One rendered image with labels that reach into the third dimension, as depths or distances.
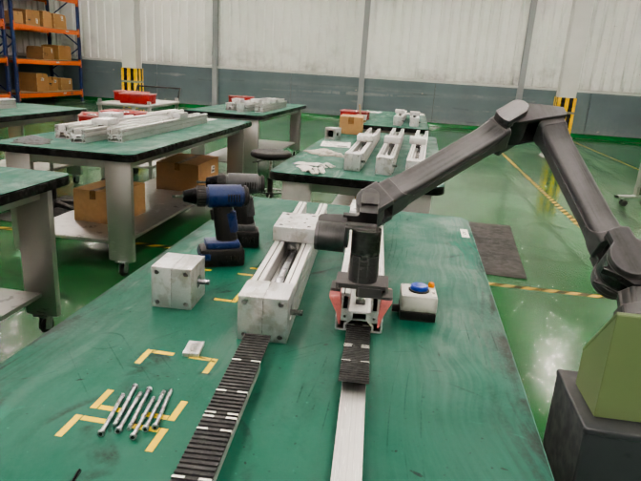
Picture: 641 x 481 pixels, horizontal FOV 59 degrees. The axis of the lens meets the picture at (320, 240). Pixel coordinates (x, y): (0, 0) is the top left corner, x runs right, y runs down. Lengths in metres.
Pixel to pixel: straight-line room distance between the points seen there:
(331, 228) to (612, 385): 0.55
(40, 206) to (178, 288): 1.63
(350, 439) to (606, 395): 0.45
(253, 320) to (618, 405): 0.66
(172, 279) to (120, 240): 2.37
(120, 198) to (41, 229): 0.82
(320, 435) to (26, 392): 0.48
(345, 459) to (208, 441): 0.19
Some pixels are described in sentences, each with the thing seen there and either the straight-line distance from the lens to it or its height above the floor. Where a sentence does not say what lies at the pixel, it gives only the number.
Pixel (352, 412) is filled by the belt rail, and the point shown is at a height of 0.81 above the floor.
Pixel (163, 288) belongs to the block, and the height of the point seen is 0.82.
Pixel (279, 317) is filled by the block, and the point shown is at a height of 0.84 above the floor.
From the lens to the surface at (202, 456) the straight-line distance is 0.80.
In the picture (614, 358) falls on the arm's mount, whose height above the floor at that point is 0.89.
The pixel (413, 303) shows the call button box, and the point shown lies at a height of 0.82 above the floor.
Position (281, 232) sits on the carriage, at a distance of 1.49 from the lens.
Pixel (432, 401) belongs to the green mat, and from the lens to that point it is 1.01.
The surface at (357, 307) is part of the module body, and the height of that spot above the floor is 0.82.
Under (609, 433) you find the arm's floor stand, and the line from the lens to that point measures 1.07.
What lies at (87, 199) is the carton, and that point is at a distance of 4.11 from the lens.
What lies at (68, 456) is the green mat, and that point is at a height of 0.78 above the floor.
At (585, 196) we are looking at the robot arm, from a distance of 1.20.
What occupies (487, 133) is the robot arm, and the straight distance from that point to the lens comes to 1.25.
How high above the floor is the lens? 1.31
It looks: 17 degrees down
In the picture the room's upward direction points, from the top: 4 degrees clockwise
